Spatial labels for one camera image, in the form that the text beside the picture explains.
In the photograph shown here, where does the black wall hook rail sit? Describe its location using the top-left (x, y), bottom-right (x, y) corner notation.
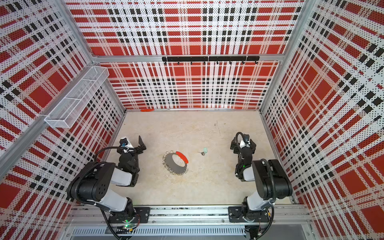
top-left (162, 56), bottom-right (260, 63)

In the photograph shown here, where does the white wire mesh basket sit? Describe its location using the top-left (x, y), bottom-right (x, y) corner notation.
top-left (45, 66), bottom-right (109, 129)

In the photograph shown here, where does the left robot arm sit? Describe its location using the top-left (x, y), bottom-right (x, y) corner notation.
top-left (67, 138), bottom-right (151, 229)

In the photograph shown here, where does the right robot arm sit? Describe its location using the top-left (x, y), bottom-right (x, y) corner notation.
top-left (228, 132), bottom-right (293, 223)

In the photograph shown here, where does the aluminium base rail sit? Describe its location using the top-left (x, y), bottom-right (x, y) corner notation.
top-left (59, 205), bottom-right (317, 240)

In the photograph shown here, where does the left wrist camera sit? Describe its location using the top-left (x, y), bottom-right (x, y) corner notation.
top-left (119, 138), bottom-right (134, 150)

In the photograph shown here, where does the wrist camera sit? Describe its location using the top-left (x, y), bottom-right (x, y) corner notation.
top-left (240, 135), bottom-right (251, 148)
top-left (119, 138), bottom-right (134, 150)

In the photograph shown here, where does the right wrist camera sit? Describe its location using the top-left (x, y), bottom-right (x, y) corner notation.
top-left (240, 135), bottom-right (251, 148)

